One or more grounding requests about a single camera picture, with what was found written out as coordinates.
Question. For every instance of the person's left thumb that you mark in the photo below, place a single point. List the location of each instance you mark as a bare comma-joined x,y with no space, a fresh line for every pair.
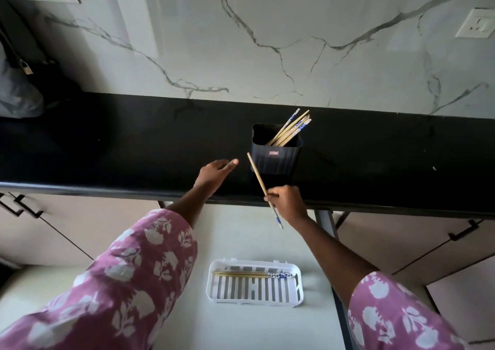
232,163

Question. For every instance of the person's right hand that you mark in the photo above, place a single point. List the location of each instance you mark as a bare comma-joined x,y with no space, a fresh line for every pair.
290,204

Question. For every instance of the white wall power socket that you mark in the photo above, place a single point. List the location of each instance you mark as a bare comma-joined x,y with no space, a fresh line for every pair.
476,23

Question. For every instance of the grey cloth bag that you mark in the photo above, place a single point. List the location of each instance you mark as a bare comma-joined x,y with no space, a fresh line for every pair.
17,90

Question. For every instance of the black bag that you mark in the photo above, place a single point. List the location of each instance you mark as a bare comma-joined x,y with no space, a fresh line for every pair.
54,82

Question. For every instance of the person's right forearm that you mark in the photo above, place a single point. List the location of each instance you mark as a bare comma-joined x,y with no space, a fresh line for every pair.
332,257

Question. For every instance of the person's left forearm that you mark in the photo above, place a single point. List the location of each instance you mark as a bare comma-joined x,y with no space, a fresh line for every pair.
189,208

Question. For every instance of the bundle of wooden chopsticks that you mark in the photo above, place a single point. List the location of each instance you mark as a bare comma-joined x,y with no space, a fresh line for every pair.
292,127

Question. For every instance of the small brass padlock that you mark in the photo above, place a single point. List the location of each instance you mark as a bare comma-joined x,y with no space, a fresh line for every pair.
24,68

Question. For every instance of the grey metal table frame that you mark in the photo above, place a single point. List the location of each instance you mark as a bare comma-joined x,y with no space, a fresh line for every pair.
326,226

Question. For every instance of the beige cabinet door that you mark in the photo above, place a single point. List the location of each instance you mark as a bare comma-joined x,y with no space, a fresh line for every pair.
417,241
58,229

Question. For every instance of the wooden chopstick with blue end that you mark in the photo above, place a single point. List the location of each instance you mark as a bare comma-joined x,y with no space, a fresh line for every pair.
239,272
258,175
247,276

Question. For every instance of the pink floral sleeve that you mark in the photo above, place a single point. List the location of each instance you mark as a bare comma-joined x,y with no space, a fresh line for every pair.
116,284
390,318

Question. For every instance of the person's left hand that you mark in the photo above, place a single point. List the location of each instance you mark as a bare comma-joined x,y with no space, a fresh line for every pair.
209,177

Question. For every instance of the white slotted plastic basket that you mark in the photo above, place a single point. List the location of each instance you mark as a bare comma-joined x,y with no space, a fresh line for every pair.
253,289

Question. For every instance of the person's right thumb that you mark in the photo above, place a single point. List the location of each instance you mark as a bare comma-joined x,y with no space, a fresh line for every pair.
271,197

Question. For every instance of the black ribbed utensil holder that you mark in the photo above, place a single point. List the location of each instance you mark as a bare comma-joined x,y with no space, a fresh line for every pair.
276,160

